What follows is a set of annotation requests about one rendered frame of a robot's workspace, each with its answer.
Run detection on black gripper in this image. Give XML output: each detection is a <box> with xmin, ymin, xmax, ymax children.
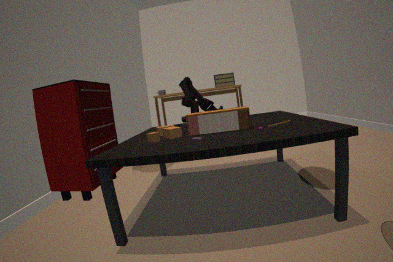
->
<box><xmin>182</xmin><ymin>107</ymin><xmax>199</xmax><ymax>123</ymax></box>

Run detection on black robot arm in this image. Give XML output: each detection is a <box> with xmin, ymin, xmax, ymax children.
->
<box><xmin>179</xmin><ymin>77</ymin><xmax>219</xmax><ymax>111</ymax></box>

